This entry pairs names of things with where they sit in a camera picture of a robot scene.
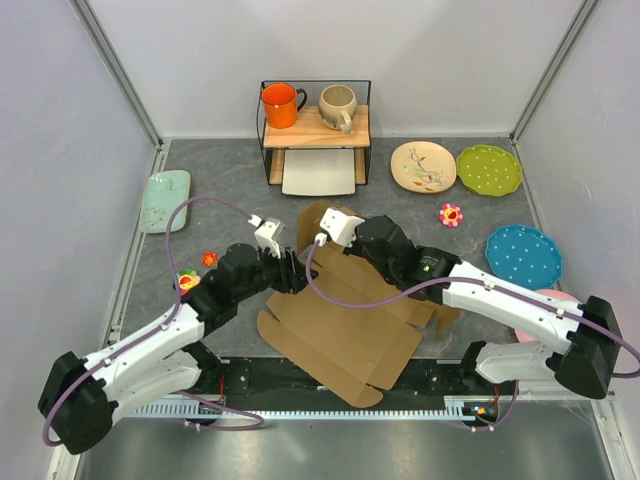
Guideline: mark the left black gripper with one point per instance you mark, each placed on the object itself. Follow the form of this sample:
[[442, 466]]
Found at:
[[292, 273]]

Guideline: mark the brown cardboard box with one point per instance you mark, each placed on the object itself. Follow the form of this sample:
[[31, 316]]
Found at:
[[356, 353]]

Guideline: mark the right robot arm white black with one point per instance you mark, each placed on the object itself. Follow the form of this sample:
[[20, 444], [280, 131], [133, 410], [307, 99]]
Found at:
[[575, 342]]

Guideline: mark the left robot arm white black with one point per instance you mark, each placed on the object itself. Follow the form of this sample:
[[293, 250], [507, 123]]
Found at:
[[84, 397]]

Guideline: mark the orange maple leaf toy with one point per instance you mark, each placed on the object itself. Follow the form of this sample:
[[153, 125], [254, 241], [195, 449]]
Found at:
[[209, 259]]

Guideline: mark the rainbow flower toy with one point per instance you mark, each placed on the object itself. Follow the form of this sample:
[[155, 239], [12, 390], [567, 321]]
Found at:
[[186, 279]]

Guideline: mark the white square plate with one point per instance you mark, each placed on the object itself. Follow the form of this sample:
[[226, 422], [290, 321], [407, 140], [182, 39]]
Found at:
[[319, 172]]

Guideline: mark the mint green divided tray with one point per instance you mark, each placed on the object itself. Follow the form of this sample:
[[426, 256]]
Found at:
[[163, 193]]

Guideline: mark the beige floral plate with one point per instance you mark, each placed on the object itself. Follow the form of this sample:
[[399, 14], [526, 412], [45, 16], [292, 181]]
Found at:
[[423, 167]]

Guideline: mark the pink flower toy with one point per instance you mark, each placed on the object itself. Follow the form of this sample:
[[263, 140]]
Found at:
[[450, 215]]

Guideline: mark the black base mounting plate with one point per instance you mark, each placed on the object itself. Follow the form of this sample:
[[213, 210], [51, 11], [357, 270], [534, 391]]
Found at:
[[278, 384]]

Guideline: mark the orange enamel mug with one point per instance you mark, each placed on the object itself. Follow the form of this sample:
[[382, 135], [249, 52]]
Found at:
[[281, 103]]

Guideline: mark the beige ceramic mug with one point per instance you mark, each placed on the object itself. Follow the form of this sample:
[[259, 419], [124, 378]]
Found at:
[[338, 107]]

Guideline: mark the green dotted plate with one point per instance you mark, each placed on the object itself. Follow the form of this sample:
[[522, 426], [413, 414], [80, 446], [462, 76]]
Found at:
[[489, 170]]

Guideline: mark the blue dotted plate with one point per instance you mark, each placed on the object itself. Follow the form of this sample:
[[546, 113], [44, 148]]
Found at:
[[525, 256]]

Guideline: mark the pink plate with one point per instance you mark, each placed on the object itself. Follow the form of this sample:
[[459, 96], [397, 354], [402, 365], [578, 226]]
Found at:
[[524, 337]]

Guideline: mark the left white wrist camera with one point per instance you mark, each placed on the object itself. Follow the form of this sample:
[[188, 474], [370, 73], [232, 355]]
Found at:
[[267, 233]]

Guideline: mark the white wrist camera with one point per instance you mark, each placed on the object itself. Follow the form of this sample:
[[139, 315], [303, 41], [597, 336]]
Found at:
[[338, 227], [267, 233]]

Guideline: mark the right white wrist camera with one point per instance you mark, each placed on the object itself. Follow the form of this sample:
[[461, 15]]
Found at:
[[338, 227]]

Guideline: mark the black wire wooden shelf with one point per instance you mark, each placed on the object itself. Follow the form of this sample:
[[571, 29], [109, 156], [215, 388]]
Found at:
[[309, 131]]

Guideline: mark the grey slotted cable duct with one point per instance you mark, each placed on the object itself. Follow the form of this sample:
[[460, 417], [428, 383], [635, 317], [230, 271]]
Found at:
[[180, 408]]

